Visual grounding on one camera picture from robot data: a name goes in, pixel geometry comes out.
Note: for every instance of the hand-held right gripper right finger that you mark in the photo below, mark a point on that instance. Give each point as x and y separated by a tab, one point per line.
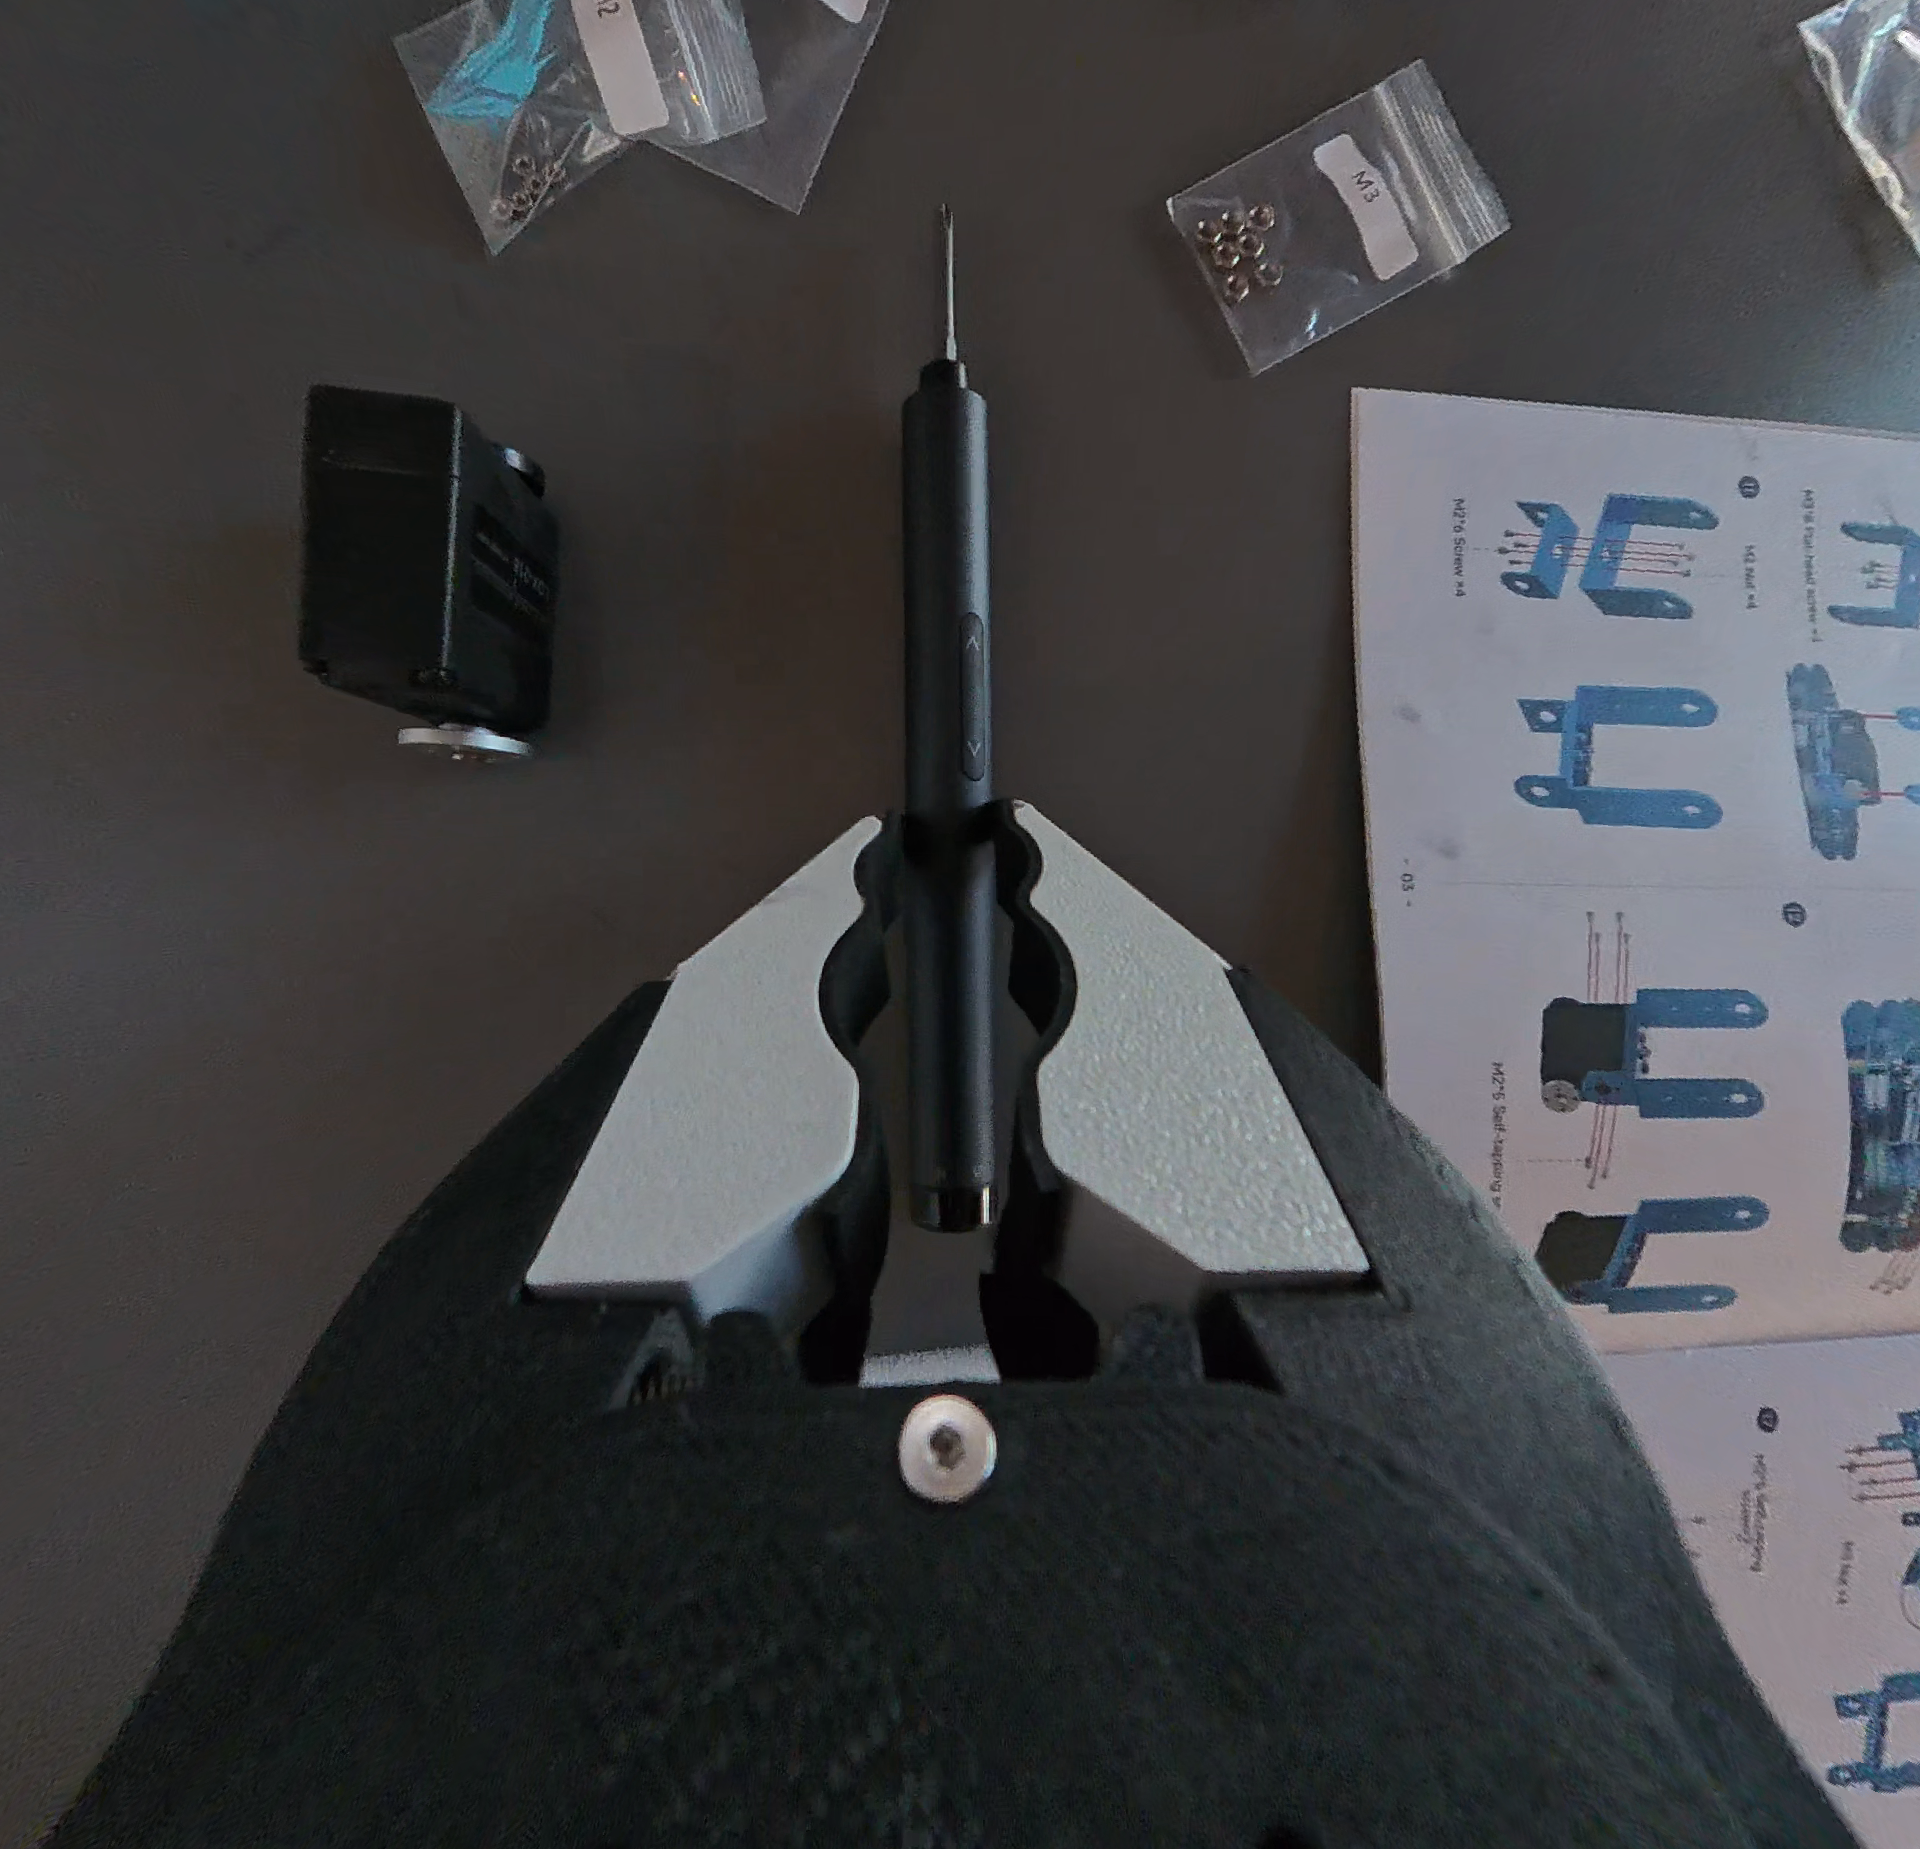
1183	1116

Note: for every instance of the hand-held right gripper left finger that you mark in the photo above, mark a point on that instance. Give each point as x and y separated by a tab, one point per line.
705	1133

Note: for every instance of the black electric screwdriver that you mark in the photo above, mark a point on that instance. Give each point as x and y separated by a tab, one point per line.
948	607

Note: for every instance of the dark desk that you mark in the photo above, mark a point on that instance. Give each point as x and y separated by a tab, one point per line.
227	979

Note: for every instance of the white instruction booklet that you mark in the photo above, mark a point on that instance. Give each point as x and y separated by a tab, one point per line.
1650	861

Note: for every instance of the black servo motor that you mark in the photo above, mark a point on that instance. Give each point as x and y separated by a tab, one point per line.
421	559

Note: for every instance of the plastic bag of tiny nuts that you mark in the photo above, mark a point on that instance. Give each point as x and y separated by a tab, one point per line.
600	66

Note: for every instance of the plastic bag of small screws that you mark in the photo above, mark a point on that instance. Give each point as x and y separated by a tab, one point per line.
819	66

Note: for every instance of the clear plastic bag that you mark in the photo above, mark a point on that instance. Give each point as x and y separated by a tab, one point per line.
1874	79

